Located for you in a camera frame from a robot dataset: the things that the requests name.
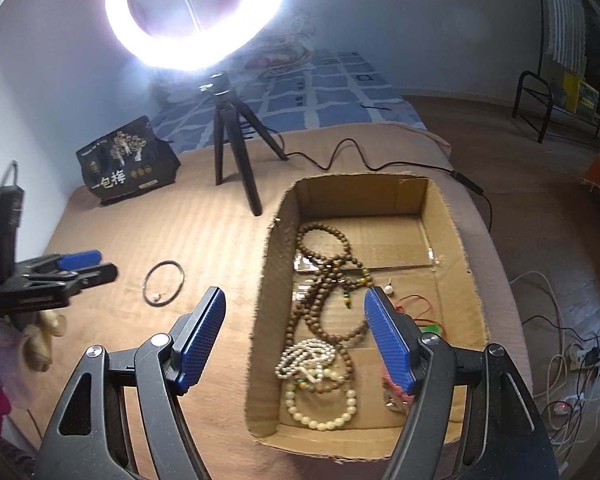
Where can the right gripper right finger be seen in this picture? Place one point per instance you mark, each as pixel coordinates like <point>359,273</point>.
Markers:
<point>503,435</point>

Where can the yellow box on rack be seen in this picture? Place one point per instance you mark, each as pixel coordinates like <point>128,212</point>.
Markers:
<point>581,98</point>

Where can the ring light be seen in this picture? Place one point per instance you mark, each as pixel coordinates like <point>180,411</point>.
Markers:
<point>197,46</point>

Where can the black metal clothes rack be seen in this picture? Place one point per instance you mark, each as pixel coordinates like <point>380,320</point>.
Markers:
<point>569,41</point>

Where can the cardboard box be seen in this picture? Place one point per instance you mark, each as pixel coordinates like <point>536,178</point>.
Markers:
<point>401,228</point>

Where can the red strap wristwatch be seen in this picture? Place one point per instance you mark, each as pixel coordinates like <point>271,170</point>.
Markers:
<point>396,399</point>

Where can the dark blue bangle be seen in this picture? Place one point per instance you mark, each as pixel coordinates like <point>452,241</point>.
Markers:
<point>163,283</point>

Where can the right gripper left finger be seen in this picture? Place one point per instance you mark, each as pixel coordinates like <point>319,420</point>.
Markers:
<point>88,436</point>

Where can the brown wooden bead mala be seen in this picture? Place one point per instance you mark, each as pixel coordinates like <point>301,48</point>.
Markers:
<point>315,358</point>

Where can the red cord jade pendant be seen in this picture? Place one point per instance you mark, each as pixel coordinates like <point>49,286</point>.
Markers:
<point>421,310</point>

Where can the folded floral quilt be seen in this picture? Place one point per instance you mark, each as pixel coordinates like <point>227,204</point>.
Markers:
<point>285,42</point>

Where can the power strip with cables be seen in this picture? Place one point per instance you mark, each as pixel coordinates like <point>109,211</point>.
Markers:
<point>570,397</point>

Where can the black tripod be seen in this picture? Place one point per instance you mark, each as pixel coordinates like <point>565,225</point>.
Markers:
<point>229,110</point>

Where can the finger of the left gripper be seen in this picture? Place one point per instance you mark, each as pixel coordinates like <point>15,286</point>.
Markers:
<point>90,274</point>
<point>80,259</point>

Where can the blue patterned bedsheet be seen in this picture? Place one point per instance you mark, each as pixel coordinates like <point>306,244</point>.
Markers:
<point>335,88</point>

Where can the black snack bag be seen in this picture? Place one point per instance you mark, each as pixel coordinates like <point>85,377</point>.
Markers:
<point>128,162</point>

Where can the gloved left hand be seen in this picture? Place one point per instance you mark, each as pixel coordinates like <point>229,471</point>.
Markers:
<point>37,350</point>

